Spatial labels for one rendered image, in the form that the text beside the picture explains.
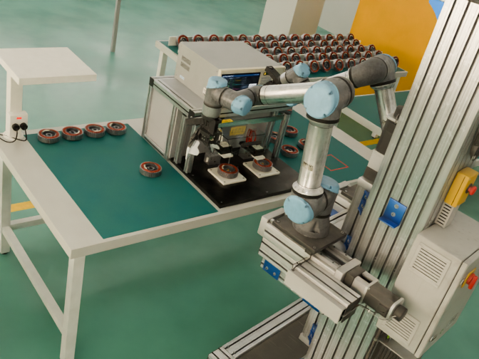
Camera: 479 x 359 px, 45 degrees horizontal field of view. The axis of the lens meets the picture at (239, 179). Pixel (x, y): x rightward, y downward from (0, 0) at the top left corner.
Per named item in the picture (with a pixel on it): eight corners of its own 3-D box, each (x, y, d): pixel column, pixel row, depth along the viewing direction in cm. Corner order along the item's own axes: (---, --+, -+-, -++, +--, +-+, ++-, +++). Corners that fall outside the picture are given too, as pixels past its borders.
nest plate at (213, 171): (246, 180, 311) (246, 179, 310) (223, 185, 301) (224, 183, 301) (229, 167, 320) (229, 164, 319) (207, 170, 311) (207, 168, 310)
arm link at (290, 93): (363, 70, 208) (251, 79, 237) (350, 75, 199) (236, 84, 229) (366, 102, 211) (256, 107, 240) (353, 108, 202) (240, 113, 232)
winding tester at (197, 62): (276, 101, 323) (286, 67, 313) (213, 107, 296) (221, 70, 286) (235, 73, 347) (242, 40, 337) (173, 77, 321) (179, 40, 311)
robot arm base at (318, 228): (335, 231, 237) (343, 211, 232) (313, 243, 227) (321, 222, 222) (307, 212, 245) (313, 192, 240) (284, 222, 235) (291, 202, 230)
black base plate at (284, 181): (311, 186, 325) (312, 184, 324) (219, 209, 286) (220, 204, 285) (259, 147, 354) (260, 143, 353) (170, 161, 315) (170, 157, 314)
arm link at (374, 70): (381, 84, 246) (286, 113, 276) (390, 79, 255) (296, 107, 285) (373, 58, 244) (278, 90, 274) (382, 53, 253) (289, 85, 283)
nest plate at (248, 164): (279, 174, 325) (279, 172, 325) (259, 178, 316) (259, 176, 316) (262, 160, 335) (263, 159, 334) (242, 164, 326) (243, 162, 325)
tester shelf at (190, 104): (291, 109, 330) (294, 102, 328) (192, 121, 289) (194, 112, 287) (245, 77, 358) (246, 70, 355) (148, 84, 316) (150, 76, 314)
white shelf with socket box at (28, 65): (88, 157, 301) (97, 74, 278) (16, 167, 278) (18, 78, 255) (61, 125, 322) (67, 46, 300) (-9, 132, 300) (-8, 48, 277)
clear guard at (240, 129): (269, 149, 295) (271, 139, 292) (232, 155, 281) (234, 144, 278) (232, 120, 316) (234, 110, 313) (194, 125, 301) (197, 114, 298)
